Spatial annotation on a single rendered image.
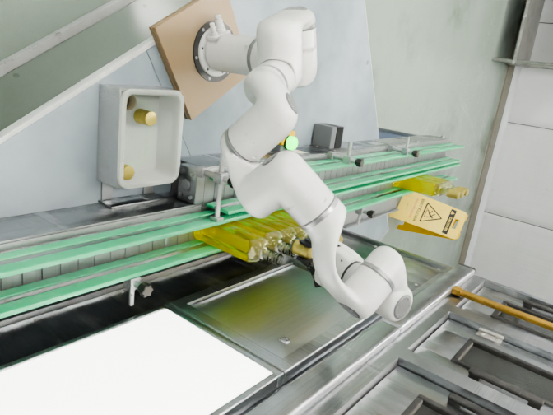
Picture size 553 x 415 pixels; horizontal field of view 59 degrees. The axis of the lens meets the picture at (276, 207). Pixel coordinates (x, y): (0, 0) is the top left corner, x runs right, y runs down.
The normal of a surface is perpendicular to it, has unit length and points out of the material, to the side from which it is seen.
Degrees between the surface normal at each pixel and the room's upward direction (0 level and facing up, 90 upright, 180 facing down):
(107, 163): 90
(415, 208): 77
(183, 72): 0
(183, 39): 0
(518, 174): 90
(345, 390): 90
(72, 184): 0
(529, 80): 90
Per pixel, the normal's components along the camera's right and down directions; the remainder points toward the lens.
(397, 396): 0.13, -0.95
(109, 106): -0.62, 0.15
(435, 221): -0.24, -0.29
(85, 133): 0.77, 0.28
